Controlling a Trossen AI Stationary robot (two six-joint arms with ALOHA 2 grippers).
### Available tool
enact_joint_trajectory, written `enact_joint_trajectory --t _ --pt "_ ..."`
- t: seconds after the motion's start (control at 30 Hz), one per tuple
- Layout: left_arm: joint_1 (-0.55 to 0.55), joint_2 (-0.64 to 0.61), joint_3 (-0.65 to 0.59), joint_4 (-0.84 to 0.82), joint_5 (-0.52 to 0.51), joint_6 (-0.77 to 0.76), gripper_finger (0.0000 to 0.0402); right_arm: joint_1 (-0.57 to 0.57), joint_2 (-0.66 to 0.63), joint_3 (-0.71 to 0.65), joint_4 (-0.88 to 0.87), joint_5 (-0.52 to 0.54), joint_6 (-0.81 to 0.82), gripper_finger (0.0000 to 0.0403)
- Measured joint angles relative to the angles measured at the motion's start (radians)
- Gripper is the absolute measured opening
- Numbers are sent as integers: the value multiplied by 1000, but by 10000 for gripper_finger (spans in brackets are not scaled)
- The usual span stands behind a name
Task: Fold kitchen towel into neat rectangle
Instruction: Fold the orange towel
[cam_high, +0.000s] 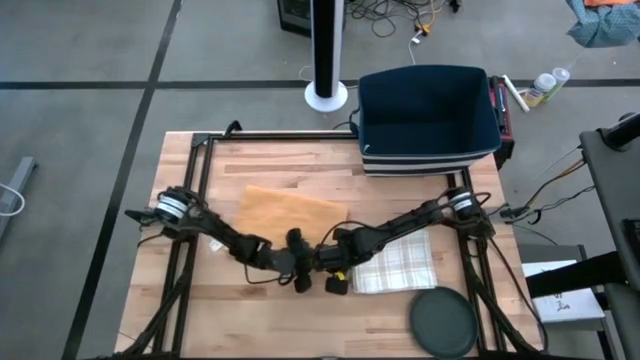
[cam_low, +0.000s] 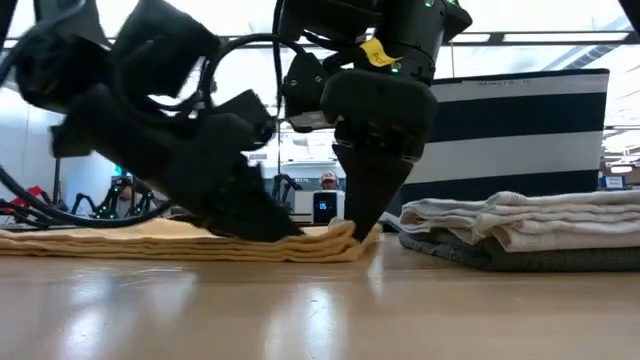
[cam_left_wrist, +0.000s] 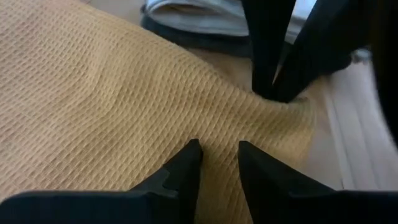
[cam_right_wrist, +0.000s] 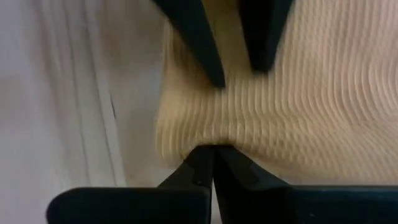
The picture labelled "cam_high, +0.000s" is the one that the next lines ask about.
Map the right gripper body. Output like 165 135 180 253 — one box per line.
312 227 381 296

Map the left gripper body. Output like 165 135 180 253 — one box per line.
259 227 316 295

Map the yellow towel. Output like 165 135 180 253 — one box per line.
234 184 350 251

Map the white cloth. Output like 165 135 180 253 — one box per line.
352 228 439 295

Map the dark green round plate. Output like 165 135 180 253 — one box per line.
409 285 480 359

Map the navy white striped fabric bin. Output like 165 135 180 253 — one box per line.
349 63 504 177

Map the white black tower fan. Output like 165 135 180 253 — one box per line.
303 0 349 114

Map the red black tool case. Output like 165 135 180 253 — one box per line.
487 74 516 169

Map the white printed box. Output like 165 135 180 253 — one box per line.
521 259 607 332

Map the white plastic tube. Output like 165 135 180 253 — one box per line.
501 73 531 114

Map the black padded bar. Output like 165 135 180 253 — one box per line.
524 249 629 300

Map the black box on floor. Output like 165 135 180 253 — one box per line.
276 0 314 39

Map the grey equipment cart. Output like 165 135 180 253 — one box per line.
578 127 640 360

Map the green bottle white cap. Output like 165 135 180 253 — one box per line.
542 67 571 103

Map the grey floor bar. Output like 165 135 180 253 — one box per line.
0 156 39 241

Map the teal patterned cloth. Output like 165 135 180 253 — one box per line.
564 0 640 50

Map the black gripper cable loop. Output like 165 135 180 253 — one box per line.
243 263 296 287
319 219 374 247

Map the black metal table rail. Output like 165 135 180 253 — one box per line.
192 130 359 143

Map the white power cable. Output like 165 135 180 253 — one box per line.
298 29 425 92

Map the tangle of black cables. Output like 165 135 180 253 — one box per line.
344 0 461 39

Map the thin white cable loop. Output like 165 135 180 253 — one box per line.
0 178 26 216

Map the black cylinder handle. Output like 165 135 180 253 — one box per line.
598 111 640 151

